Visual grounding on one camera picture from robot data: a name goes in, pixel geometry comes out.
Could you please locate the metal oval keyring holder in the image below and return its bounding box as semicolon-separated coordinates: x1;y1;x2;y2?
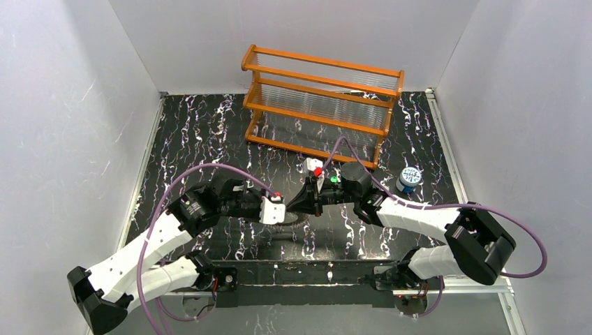
267;213;309;230

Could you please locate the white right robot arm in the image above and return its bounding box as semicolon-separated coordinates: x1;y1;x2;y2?
287;163;516;288

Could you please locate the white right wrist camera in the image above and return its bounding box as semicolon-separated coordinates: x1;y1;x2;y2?
304;158;325;192

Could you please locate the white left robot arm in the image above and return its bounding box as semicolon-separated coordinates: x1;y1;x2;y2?
67;179;286;334

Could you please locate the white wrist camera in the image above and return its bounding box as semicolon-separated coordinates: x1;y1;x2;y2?
259;193;286;225
304;158;325;192

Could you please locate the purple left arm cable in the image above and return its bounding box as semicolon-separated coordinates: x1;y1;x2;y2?
137;163;279;335

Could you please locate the orange wooden rack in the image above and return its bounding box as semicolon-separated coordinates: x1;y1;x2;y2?
241;45;405;169

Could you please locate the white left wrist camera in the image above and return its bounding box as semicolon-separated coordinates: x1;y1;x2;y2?
259;193;286;225

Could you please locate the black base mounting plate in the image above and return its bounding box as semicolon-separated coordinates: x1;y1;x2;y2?
182;260;429;315

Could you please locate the blue lidded jar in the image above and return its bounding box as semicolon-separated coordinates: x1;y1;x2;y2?
395;167;422;194

